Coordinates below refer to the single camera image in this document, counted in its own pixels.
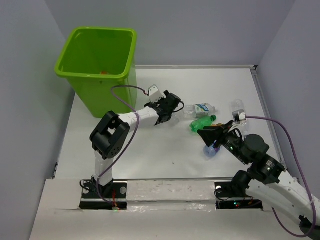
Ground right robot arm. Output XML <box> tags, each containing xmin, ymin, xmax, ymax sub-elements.
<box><xmin>197</xmin><ymin>121</ymin><xmax>320</xmax><ymax>240</ymax></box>

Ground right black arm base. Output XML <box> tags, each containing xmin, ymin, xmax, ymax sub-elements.
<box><xmin>213</xmin><ymin>170</ymin><xmax>263</xmax><ymax>210</ymax></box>

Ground tall orange capped bottle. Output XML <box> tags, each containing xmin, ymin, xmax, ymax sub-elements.
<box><xmin>99</xmin><ymin>71</ymin><xmax>110</xmax><ymax>75</ymax></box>

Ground clear bottle blue cap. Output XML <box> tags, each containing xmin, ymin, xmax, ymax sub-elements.
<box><xmin>230</xmin><ymin>99</ymin><xmax>249</xmax><ymax>136</ymax></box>

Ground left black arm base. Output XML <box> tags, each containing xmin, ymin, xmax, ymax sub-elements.
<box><xmin>79</xmin><ymin>179</ymin><xmax>128</xmax><ymax>211</ymax></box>

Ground blue water bottle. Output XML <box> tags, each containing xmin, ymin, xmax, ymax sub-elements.
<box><xmin>203</xmin><ymin>142</ymin><xmax>220</xmax><ymax>159</ymax></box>

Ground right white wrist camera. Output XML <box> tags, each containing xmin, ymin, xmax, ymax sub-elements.
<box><xmin>232</xmin><ymin>109</ymin><xmax>247</xmax><ymax>131</ymax></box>

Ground clear crushed bottle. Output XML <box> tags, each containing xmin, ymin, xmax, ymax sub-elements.
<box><xmin>169</xmin><ymin>110</ymin><xmax>186</xmax><ymax>126</ymax></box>

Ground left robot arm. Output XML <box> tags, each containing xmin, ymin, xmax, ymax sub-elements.
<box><xmin>89</xmin><ymin>90</ymin><xmax>185</xmax><ymax>198</ymax></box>

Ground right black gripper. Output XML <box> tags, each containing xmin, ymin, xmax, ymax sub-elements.
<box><xmin>195</xmin><ymin>119</ymin><xmax>249</xmax><ymax>164</ymax></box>

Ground green plastic bottle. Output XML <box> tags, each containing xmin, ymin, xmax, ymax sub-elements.
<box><xmin>189</xmin><ymin>115</ymin><xmax>217</xmax><ymax>133</ymax></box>

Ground green plastic bin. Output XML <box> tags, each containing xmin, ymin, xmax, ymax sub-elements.
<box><xmin>54</xmin><ymin>26</ymin><xmax>138</xmax><ymax>118</ymax></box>

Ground clear bottle green blue label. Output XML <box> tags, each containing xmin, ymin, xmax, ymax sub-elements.
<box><xmin>180</xmin><ymin>103</ymin><xmax>216</xmax><ymax>120</ymax></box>

